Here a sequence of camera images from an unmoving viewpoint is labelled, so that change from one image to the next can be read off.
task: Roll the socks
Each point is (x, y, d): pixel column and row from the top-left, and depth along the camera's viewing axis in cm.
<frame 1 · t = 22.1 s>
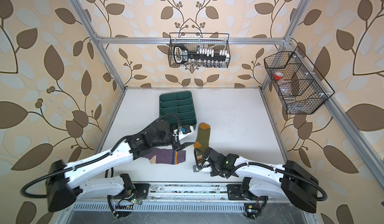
left hand: (192, 134, 71), fingers open
right hand: (209, 162, 83), fingers closed
green striped sock: (203, 140, 93), on the table
purple striped sock: (165, 156, 88), on the table
green plastic divided tray: (178, 107, 104), point 6 cm above the table

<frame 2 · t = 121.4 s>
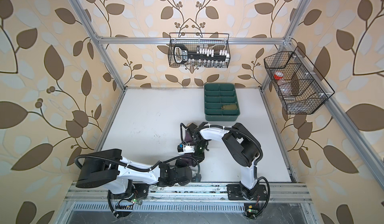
left hand: (188, 161, 83), fingers closed
right hand: (194, 162, 84), fingers open
green striped sock: (229, 107, 104), point 6 cm above the table
green plastic divided tray: (221, 102, 104), point 8 cm above the table
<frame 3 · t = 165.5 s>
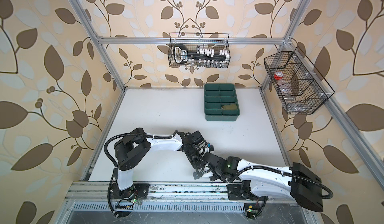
left hand: (204, 171, 79), fingers closed
right hand: (208, 164, 81), fingers open
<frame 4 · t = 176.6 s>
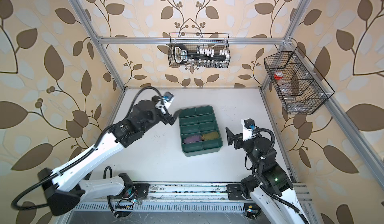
left hand: (172, 102, 68), fingers open
right hand: (237, 127, 67), fingers open
green striped sock: (210, 135, 89), point 7 cm above the table
green plastic divided tray: (199, 130, 91), point 7 cm above the table
